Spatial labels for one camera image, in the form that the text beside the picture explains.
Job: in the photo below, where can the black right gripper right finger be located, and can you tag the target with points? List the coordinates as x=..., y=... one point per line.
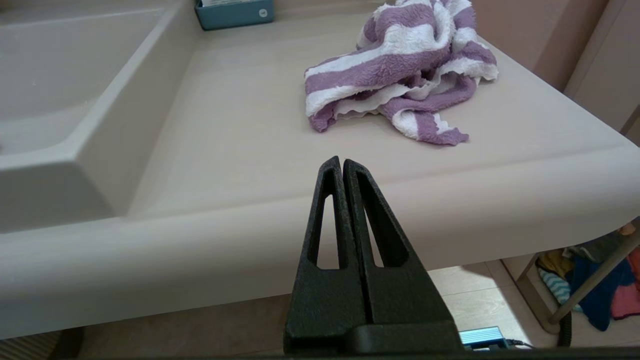
x=400, y=295

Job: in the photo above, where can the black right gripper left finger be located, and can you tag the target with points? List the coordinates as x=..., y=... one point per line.
x=327, y=300

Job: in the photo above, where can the purple white striped towel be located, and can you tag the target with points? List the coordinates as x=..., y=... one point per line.
x=400, y=65

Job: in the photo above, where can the beige sink basin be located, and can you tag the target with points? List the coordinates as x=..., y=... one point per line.
x=60, y=75

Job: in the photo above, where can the blue box device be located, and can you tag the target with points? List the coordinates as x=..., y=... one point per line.
x=482, y=337

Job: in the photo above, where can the grey metal rack bar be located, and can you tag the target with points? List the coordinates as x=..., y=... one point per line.
x=595, y=280

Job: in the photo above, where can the colourful clothes pile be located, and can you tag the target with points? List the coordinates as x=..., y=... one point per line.
x=600, y=285

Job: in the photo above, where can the blue plastic tray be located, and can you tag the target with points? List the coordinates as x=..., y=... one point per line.
x=235, y=15

